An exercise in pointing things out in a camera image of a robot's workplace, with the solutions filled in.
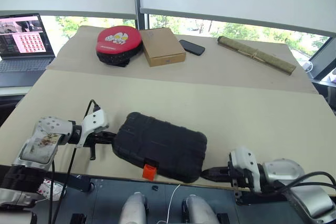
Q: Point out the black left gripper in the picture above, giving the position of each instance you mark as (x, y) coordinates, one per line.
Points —
(98, 138)

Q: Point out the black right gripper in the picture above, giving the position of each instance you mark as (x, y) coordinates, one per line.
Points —
(237, 176)

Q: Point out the black plastic tool case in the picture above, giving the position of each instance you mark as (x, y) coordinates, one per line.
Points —
(160, 142)

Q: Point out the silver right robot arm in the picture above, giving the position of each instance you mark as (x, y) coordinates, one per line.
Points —
(283, 171)

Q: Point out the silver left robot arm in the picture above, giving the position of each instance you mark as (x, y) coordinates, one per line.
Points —
(50, 127)

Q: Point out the silver right robot knee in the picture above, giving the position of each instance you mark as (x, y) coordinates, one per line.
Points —
(199, 209)

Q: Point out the silver robot knee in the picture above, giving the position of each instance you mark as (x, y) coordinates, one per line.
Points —
(134, 208)
(199, 209)

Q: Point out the beige paper table sheet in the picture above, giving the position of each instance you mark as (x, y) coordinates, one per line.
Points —
(236, 119)

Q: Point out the small black clip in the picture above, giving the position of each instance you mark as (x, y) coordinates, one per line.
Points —
(155, 188)

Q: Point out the silver left robot knee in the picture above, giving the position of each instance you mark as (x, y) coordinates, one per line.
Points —
(134, 208)

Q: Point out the red white patterned card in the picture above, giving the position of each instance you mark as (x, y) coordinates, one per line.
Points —
(50, 187)

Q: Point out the red round boxing pad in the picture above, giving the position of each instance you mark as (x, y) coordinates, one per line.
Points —
(118, 41)

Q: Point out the brown paper table sheet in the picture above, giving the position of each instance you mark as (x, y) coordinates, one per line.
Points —
(210, 72)

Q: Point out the plain brown cardboard box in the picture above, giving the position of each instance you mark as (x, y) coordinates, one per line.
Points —
(162, 45)

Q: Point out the open grey laptop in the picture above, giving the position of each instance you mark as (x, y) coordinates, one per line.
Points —
(23, 64)

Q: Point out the grey window pillar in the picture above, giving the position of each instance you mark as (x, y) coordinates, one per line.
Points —
(141, 22)

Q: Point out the black smartphone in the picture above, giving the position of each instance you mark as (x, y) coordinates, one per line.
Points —
(191, 47)

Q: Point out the rolled bamboo scroll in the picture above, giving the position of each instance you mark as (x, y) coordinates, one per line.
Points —
(257, 54)

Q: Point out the white charger plug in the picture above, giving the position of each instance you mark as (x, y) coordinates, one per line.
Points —
(308, 65)

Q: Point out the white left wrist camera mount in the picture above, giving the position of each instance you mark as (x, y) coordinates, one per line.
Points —
(95, 121)

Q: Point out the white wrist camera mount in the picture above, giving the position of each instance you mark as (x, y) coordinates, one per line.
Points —
(246, 158)
(95, 121)

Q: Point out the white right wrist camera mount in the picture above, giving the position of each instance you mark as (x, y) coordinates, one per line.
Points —
(246, 158)

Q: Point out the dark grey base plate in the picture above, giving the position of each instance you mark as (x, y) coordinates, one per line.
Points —
(118, 190)

